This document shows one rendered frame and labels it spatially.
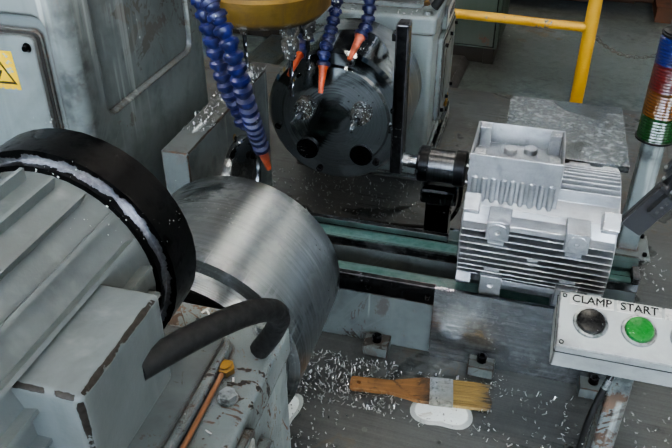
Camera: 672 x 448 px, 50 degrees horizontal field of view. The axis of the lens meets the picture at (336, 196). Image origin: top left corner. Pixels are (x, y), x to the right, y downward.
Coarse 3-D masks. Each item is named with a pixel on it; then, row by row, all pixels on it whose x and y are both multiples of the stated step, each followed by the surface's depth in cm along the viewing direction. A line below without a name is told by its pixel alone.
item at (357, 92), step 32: (320, 32) 132; (352, 32) 128; (384, 32) 131; (288, 64) 125; (352, 64) 120; (384, 64) 123; (416, 64) 135; (288, 96) 127; (320, 96) 125; (352, 96) 124; (384, 96) 122; (416, 96) 133; (288, 128) 130; (320, 128) 129; (352, 128) 118; (384, 128) 125; (320, 160) 132; (352, 160) 130; (384, 160) 129
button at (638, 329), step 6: (630, 318) 78; (636, 318) 78; (642, 318) 78; (630, 324) 78; (636, 324) 77; (642, 324) 77; (648, 324) 77; (630, 330) 77; (636, 330) 77; (642, 330) 77; (648, 330) 77; (654, 330) 77; (630, 336) 77; (636, 336) 77; (642, 336) 77; (648, 336) 77; (642, 342) 77
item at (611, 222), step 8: (608, 168) 102; (616, 168) 102; (472, 192) 96; (464, 200) 96; (472, 200) 96; (480, 200) 96; (464, 208) 96; (472, 208) 96; (608, 216) 92; (616, 216) 92; (608, 224) 92; (616, 224) 92; (608, 232) 92; (616, 232) 92; (456, 272) 103; (464, 272) 103; (456, 280) 103; (464, 280) 102; (600, 296) 98
